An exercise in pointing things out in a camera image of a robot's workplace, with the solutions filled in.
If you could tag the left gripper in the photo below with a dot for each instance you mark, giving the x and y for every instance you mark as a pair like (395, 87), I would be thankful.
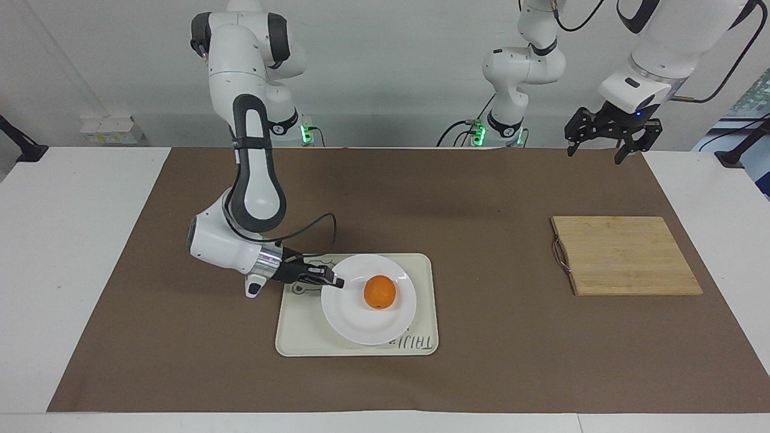
(622, 123)

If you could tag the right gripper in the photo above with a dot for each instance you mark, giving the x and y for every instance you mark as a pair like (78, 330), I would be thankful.
(290, 267)

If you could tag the white round plate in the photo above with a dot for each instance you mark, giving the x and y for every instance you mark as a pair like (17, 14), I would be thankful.
(355, 325)

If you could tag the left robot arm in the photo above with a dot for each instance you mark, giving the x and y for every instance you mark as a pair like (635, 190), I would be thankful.
(524, 67)

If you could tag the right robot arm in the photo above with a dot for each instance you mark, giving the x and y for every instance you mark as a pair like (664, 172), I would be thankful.
(255, 180)

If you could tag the cream plastic tray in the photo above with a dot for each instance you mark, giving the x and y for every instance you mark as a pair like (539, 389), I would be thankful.
(301, 331)

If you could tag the orange fruit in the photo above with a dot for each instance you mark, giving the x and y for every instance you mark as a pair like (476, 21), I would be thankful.
(379, 292)

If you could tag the bamboo cutting board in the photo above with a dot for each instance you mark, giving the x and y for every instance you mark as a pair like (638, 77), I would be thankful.
(625, 255)

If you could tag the black stand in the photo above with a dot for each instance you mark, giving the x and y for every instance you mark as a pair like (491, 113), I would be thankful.
(737, 155)
(27, 149)

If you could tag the white wall socket box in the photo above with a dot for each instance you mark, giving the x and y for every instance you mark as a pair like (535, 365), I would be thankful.
(111, 129)

